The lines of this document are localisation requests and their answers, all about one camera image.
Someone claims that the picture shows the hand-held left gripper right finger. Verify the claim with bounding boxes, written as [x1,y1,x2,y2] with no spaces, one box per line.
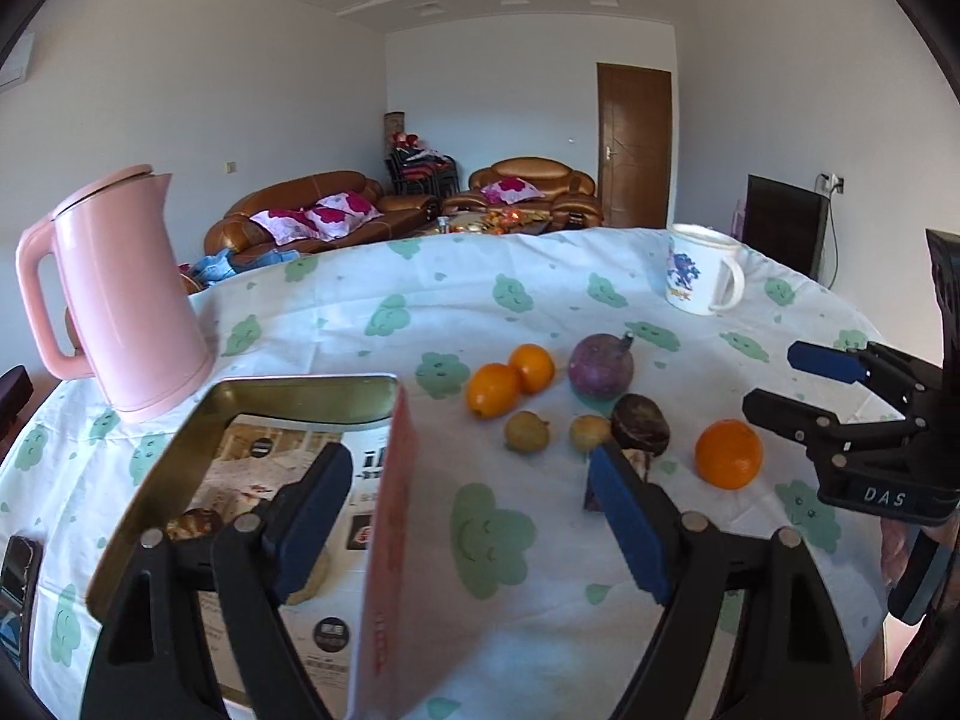
[587,437,863,720]

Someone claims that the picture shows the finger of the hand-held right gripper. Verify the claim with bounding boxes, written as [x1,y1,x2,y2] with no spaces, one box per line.
[742,388,923,470]
[787,340,942,421]

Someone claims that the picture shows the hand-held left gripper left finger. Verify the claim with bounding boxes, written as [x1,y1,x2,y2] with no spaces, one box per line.
[79,441,353,720]

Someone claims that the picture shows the pink metal tin box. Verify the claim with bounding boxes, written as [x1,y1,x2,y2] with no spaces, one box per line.
[86,373,421,720]

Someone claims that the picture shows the small tan fruit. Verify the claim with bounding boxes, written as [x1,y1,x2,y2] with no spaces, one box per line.
[504,410,556,454]
[568,414,612,454]

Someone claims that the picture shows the round purple fruit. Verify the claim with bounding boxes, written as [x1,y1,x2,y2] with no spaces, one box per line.
[568,331,636,400]

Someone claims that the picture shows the small orange tangerine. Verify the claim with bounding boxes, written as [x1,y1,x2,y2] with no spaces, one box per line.
[508,343,557,395]
[466,363,523,419]

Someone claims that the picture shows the large orange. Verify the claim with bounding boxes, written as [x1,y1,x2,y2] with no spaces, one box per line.
[694,418,764,491]

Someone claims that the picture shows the printed paper leaflet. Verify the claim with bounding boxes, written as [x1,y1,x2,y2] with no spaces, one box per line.
[191,411,395,713]

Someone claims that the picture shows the dark wrinkled purple fruit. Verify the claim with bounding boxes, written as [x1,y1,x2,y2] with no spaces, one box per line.
[610,394,672,458]

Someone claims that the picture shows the black television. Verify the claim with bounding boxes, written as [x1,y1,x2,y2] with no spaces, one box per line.
[745,174,830,278]

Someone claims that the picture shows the white printed mug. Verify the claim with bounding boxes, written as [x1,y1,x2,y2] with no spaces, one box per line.
[664,223,746,316]

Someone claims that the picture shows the white green-cloud tablecloth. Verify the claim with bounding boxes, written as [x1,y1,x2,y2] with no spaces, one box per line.
[0,227,923,720]

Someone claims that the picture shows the blue plaid cloth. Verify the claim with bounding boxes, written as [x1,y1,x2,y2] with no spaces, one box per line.
[180,250,301,286]

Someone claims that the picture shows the brown wooden door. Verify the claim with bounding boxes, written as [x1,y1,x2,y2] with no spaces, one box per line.
[596,62,672,230]

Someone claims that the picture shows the pink electric kettle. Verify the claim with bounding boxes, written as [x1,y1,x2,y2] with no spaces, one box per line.
[16,163,217,425]

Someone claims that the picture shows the black phone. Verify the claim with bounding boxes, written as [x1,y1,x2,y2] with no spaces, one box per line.
[0,535,44,616]

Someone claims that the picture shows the red floral pillow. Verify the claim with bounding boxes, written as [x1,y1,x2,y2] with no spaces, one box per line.
[480,177,545,205]
[304,191,382,237]
[249,208,320,245]

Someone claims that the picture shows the dark maroon chair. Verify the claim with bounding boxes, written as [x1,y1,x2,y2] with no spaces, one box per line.
[0,365,35,458]

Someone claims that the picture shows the cluttered coffee table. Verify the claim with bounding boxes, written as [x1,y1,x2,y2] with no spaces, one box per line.
[420,210,552,237]

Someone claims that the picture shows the long brown leather sofa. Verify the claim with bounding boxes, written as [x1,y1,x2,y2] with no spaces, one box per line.
[204,170,442,260]

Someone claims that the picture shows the brown leather armchair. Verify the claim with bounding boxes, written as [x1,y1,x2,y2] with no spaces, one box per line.
[441,157,605,230]

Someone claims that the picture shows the stacked dark chairs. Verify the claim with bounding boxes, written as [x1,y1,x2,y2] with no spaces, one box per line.
[386,144,458,200]

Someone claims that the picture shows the white air conditioner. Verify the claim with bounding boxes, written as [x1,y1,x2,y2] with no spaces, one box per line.
[0,31,37,95]

